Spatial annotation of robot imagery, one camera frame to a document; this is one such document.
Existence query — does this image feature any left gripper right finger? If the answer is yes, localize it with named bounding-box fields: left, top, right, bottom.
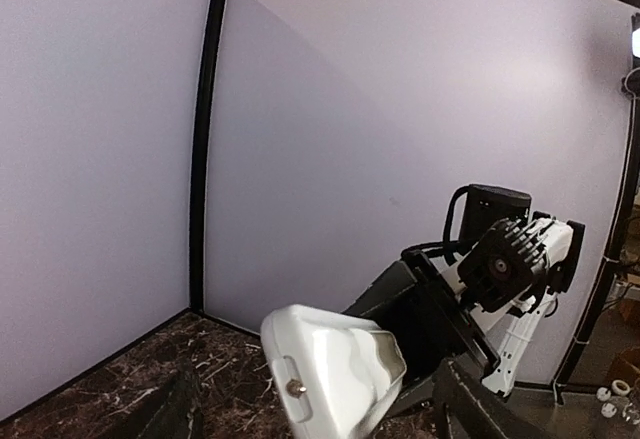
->
left=432, top=358, right=550, bottom=439

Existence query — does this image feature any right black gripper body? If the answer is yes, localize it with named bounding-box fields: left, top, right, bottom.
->
left=344, top=250, right=500, bottom=404

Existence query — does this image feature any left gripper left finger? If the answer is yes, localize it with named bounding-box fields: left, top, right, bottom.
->
left=112, top=363, right=204, bottom=439

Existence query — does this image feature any white remote control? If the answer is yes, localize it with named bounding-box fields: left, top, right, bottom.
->
left=260, top=304, right=407, bottom=439

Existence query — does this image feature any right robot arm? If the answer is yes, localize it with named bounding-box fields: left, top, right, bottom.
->
left=344, top=250, right=557, bottom=413

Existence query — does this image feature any right black frame post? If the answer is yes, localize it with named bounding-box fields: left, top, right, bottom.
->
left=552, top=99, right=639, bottom=406

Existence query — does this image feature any black frame post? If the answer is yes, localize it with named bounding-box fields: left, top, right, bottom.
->
left=552, top=99, right=639, bottom=406
left=188, top=0, right=226, bottom=314

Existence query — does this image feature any left black frame post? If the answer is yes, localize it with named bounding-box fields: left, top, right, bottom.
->
left=188, top=0, right=226, bottom=314

